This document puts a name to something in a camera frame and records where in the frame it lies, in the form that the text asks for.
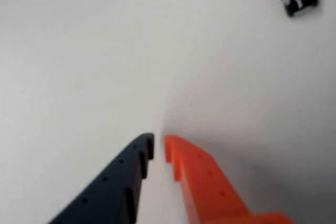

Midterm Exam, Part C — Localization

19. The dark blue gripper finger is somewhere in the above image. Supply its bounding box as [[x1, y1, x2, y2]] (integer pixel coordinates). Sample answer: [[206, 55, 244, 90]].
[[48, 132, 155, 224]]

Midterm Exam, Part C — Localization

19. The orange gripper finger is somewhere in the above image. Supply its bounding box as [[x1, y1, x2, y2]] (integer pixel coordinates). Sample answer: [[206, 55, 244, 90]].
[[163, 134, 295, 224]]

